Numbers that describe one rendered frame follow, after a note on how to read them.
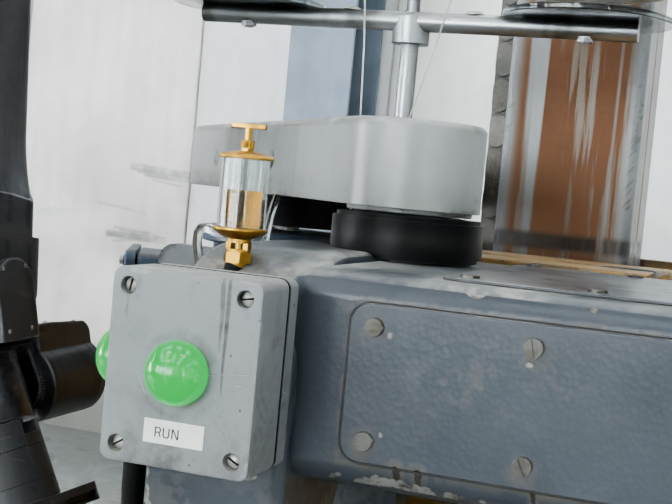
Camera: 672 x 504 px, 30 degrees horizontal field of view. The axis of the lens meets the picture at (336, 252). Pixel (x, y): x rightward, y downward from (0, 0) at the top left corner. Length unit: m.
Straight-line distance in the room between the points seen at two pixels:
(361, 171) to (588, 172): 0.38
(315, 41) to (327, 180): 4.92
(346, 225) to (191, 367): 0.19
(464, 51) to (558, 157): 4.88
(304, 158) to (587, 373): 0.30
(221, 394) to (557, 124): 0.57
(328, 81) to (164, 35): 1.17
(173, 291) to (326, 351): 0.08
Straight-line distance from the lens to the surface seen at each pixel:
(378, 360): 0.59
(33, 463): 0.87
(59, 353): 0.93
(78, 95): 6.69
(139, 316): 0.58
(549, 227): 1.07
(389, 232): 0.70
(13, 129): 0.90
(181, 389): 0.56
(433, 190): 0.70
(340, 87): 5.61
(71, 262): 6.68
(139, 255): 1.08
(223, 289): 0.56
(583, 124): 1.07
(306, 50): 5.68
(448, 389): 0.58
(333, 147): 0.75
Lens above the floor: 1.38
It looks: 3 degrees down
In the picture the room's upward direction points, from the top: 5 degrees clockwise
